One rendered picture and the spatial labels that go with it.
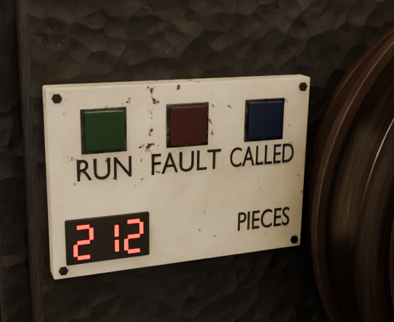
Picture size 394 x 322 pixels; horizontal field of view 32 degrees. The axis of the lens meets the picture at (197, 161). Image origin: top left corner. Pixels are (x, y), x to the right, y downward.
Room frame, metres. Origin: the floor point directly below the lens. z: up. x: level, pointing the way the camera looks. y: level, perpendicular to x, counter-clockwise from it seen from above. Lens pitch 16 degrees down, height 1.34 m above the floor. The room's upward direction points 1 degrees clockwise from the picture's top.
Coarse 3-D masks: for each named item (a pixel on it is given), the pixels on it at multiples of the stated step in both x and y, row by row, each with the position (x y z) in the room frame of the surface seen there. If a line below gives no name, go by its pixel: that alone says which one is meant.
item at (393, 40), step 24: (384, 48) 0.63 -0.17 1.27; (360, 72) 0.69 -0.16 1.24; (336, 96) 0.70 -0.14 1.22; (360, 96) 0.62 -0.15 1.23; (336, 120) 0.62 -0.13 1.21; (312, 144) 0.70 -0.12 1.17; (336, 144) 0.61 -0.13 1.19; (312, 168) 0.69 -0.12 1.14; (312, 192) 0.68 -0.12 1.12; (312, 216) 0.61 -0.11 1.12; (312, 240) 0.61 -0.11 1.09; (336, 312) 0.61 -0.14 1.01
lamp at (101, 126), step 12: (84, 120) 0.59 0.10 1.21; (96, 120) 0.59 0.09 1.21; (108, 120) 0.60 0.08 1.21; (120, 120) 0.60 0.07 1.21; (84, 132) 0.59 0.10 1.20; (96, 132) 0.59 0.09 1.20; (108, 132) 0.60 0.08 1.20; (120, 132) 0.60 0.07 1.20; (84, 144) 0.59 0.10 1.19; (96, 144) 0.59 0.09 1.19; (108, 144) 0.60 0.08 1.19; (120, 144) 0.60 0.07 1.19
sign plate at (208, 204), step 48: (48, 96) 0.58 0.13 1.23; (96, 96) 0.60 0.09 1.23; (144, 96) 0.61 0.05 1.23; (192, 96) 0.63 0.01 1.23; (240, 96) 0.65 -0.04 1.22; (288, 96) 0.67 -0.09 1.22; (48, 144) 0.58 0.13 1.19; (144, 144) 0.61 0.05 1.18; (192, 144) 0.63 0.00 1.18; (240, 144) 0.65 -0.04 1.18; (288, 144) 0.67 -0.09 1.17; (48, 192) 0.59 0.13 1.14; (96, 192) 0.60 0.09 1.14; (144, 192) 0.61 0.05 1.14; (192, 192) 0.63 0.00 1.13; (240, 192) 0.65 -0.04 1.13; (288, 192) 0.67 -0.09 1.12; (96, 240) 0.59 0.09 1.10; (144, 240) 0.61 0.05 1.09; (192, 240) 0.63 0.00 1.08; (240, 240) 0.65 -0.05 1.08; (288, 240) 0.67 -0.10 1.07
